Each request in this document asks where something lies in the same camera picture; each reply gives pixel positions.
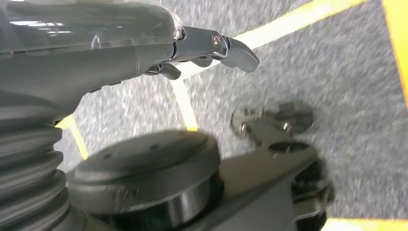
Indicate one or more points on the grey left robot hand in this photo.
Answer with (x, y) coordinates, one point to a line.
(79, 67)

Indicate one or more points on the yellow floor tape square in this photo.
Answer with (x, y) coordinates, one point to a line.
(287, 24)

